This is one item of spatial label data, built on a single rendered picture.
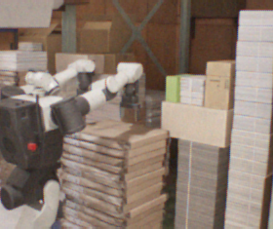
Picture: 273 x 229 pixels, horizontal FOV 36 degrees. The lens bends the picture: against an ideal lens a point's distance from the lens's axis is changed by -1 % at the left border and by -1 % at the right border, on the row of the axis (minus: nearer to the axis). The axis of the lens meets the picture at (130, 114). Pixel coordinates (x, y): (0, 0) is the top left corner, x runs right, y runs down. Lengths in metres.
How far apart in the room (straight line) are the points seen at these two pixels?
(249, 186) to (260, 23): 0.86
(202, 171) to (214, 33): 4.35
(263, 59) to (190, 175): 0.80
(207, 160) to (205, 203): 0.26
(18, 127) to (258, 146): 1.23
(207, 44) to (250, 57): 4.44
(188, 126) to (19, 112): 1.07
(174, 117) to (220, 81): 0.37
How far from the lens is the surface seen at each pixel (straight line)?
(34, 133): 1.88
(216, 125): 2.40
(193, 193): 2.57
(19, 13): 1.00
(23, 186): 1.96
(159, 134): 2.40
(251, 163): 2.35
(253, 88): 2.28
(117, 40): 5.09
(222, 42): 6.59
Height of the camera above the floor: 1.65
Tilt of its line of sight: 11 degrees down
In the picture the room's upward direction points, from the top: 1 degrees clockwise
